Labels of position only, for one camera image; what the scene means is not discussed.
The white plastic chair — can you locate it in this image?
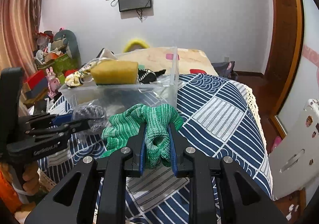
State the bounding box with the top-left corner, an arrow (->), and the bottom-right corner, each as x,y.
269,99 -> 318,200

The blue white patterned tablecloth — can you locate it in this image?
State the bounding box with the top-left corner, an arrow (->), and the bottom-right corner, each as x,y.
38,74 -> 273,223

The striped red curtain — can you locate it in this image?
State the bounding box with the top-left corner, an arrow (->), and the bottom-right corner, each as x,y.
0,0 -> 42,77

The red box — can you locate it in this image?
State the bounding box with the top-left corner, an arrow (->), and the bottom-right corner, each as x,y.
24,70 -> 45,91

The yellow sponge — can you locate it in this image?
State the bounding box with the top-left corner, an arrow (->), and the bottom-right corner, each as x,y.
91,60 -> 138,85

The yellow fuzzy ring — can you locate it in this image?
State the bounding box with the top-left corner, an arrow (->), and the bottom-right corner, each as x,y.
122,37 -> 151,53

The grey green plush pillow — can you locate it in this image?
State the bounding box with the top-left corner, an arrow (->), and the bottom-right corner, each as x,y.
53,30 -> 81,65

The green knitted glove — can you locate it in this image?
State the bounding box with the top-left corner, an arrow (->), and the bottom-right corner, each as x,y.
101,104 -> 183,169

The green cardboard box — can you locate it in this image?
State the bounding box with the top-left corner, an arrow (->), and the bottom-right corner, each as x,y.
37,54 -> 79,76

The left hand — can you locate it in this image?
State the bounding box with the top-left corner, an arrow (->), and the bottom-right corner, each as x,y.
23,161 -> 40,196

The yellow white patterned cloth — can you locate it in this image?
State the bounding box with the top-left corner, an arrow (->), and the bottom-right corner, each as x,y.
64,58 -> 112,88

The pink bunny toy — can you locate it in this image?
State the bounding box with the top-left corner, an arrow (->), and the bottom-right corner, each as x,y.
46,66 -> 61,99

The clear plastic storage box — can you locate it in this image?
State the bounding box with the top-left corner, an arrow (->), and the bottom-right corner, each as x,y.
58,46 -> 181,117

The white drawstring cloth pouch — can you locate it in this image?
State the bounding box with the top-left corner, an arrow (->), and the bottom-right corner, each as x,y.
138,69 -> 166,84

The brown wooden door frame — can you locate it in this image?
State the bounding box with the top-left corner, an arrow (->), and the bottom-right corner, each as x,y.
265,0 -> 304,138

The grey scourer in bag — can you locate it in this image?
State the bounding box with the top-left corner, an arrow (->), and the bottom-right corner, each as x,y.
72,103 -> 108,133

